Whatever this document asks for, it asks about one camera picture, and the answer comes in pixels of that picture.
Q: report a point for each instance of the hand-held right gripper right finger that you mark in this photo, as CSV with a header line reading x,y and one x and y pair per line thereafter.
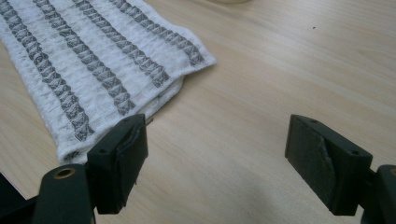
x,y
323,161

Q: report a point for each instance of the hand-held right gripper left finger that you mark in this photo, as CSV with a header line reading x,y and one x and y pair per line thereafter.
x,y
116,168

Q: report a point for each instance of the white grey-striped towel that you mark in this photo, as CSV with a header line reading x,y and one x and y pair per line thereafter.
x,y
93,62

